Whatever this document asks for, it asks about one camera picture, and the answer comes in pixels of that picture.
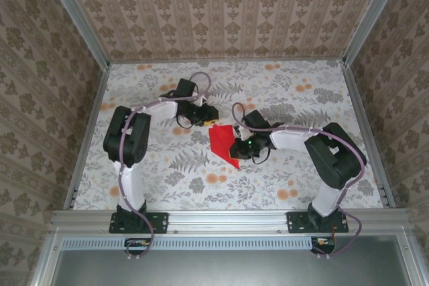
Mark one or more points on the thin aluminium table rail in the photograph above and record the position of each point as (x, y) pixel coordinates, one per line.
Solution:
(228, 61)

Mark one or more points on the aluminium frame post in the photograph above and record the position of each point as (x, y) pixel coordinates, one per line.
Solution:
(75, 14)
(372, 14)

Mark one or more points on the aluminium table side rail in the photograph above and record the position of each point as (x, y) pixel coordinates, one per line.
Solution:
(88, 138)
(367, 132)

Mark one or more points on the grey metal panel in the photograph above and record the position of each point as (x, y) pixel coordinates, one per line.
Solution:
(228, 269)

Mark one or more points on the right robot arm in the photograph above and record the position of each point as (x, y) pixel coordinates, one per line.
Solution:
(338, 165)

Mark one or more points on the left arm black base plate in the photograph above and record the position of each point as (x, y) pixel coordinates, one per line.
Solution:
(161, 222)

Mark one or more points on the red cloth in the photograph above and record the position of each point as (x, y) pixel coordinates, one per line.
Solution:
(221, 138)

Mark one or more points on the aluminium cabinet frame bar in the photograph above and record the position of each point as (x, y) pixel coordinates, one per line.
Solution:
(410, 262)
(45, 262)

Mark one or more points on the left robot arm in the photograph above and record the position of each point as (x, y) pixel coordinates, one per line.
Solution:
(129, 145)

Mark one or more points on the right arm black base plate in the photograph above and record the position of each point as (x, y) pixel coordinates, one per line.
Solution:
(295, 222)

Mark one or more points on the wide aluminium mounting beam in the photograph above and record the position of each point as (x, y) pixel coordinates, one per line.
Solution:
(228, 220)

